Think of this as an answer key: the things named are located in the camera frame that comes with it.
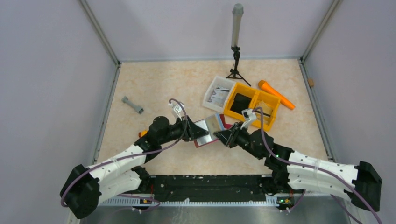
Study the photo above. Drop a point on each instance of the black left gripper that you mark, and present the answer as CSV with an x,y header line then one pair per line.
x,y
190,131

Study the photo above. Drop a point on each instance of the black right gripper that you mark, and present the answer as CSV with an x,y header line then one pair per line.
x,y
233,138

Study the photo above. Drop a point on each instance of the red card holder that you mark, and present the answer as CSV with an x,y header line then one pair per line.
x,y
207,139

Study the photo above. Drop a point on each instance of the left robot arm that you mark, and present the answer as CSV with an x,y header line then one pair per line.
x,y
86,187

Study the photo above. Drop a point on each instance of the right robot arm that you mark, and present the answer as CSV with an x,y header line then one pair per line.
x,y
360,184

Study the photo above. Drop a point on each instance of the cards in white bin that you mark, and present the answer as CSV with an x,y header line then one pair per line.
x,y
218,96

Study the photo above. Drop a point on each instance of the tan cards in bin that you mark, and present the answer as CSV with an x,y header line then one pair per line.
x,y
267,111

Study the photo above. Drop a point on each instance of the black block in bin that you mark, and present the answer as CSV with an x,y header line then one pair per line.
x,y
240,103

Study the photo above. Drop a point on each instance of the white plastic bin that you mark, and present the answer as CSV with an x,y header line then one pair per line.
x,y
218,82

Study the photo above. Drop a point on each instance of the yellow plastic bin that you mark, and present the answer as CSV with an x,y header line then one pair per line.
x,y
256,95

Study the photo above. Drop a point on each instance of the small orange toy piece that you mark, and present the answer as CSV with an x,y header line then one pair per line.
x,y
142,133

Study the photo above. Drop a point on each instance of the orange plastic carrot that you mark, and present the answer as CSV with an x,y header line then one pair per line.
x,y
265,86

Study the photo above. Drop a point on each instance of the black mini tripod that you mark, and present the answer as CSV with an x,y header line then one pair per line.
x,y
234,73

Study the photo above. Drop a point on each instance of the grey plastic connector piece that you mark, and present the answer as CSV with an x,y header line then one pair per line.
x,y
137,108

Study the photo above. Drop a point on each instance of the grey tube on tripod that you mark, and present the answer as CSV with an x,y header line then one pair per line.
x,y
237,12

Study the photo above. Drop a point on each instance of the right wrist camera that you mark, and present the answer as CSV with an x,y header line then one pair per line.
x,y
249,117

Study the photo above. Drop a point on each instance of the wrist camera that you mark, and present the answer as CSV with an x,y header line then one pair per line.
x,y
249,117
177,110

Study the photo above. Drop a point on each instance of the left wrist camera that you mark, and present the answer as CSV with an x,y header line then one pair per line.
x,y
177,110

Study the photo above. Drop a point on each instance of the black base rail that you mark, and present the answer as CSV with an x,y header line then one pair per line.
x,y
211,188

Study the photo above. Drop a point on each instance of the small tan wall object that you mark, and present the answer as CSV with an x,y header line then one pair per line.
x,y
310,82

